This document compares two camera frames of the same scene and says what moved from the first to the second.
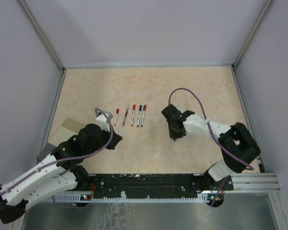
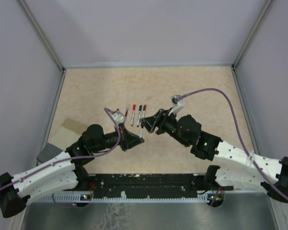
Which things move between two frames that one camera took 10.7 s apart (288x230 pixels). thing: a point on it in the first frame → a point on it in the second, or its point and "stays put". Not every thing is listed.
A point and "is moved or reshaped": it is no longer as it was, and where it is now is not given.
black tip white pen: (120, 132) is moved or reshaped
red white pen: (125, 118) stays put
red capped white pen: (134, 109) stays put
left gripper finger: (115, 140) → (127, 139)
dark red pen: (144, 111) stays put
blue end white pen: (139, 115) stays put
